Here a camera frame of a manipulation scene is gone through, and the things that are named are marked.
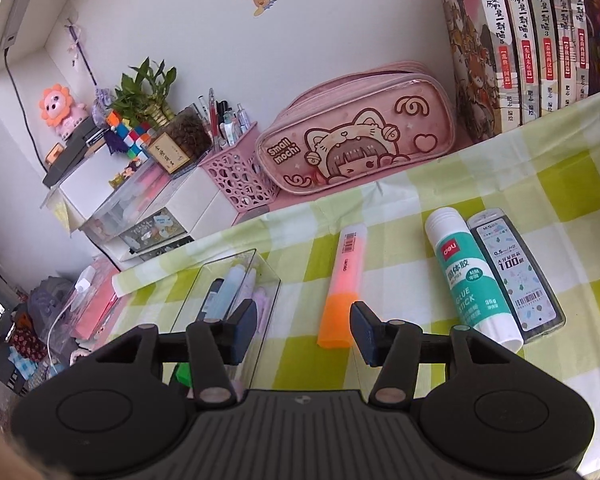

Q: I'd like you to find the clear sheet with yellow print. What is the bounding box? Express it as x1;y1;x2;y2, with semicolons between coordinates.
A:
40;185;73;233

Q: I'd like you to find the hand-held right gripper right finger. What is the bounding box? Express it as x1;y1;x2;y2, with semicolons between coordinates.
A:
350;301;511;407

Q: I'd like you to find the green checkered tablecloth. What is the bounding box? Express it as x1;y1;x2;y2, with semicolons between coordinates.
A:
107;82;600;480

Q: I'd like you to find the grey bag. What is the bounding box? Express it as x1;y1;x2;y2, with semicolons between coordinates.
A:
27;277;73;321

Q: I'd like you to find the red box with clear lid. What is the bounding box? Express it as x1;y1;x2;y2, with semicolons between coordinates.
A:
55;257;121;341

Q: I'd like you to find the purple mechanical pencil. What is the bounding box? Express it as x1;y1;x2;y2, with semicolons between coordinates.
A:
247;285;274;341

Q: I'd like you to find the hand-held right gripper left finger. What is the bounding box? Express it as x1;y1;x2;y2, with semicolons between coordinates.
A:
95;300;259;407

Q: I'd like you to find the orange and pink highlighter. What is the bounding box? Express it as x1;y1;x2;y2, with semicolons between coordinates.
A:
316;227;368;350

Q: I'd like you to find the small toy figurine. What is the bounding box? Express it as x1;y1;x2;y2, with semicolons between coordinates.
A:
109;157;148;188

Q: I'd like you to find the colourful puzzle cube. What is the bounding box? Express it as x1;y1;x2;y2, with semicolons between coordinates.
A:
105;110;153;158

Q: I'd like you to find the pink perforated pen basket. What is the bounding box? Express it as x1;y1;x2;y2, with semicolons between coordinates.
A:
198;122;273;213

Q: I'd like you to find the pink cartoon pencil case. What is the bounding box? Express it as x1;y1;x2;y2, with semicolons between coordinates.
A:
255;61;457;196

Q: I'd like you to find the black pencil lead case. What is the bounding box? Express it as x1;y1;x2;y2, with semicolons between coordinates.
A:
467;208;566;345

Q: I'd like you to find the glass vase with label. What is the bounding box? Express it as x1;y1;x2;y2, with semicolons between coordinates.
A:
147;107;213;176

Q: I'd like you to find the black flat box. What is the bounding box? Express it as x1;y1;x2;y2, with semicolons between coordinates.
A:
42;117;106;188

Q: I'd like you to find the green bamboo plant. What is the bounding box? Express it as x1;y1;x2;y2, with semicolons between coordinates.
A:
114;57;178;128

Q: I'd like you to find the white wall shelf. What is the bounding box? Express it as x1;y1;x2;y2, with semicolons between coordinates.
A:
0;0;63;81

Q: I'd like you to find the white charger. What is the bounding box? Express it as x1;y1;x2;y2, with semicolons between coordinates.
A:
75;266;98;293

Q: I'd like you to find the clear plastic box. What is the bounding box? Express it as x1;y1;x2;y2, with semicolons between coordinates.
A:
167;249;282;391

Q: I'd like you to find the pink lion toy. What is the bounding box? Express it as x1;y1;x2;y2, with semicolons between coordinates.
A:
37;84;88;138

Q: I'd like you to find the white drawer unit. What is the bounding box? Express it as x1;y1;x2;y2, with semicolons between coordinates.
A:
87;165;241;263

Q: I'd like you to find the white charger cable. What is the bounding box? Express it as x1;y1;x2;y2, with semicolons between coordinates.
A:
45;290;81;376

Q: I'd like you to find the green highlighter with black cap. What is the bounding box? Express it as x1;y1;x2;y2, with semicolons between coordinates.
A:
170;265;248;389

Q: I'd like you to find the white storage box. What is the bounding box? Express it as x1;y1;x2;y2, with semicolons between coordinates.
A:
57;150;156;216

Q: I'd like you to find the white and green glue stick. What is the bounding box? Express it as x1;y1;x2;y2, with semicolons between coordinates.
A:
425;208;525;353

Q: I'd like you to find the clear plastic drawer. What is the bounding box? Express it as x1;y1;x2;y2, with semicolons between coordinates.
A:
77;165;181;241

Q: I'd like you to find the purple hanging tassel charm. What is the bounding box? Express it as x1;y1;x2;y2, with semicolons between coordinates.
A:
65;17;128;156

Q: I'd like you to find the black cable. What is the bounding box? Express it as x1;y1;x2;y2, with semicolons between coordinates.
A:
2;47;48;171

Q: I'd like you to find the dark floral cloth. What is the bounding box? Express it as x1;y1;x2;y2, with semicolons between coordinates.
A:
7;312;47;361

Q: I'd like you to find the bunch of assorted pens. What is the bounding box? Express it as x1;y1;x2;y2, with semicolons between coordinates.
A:
192;87;253;153

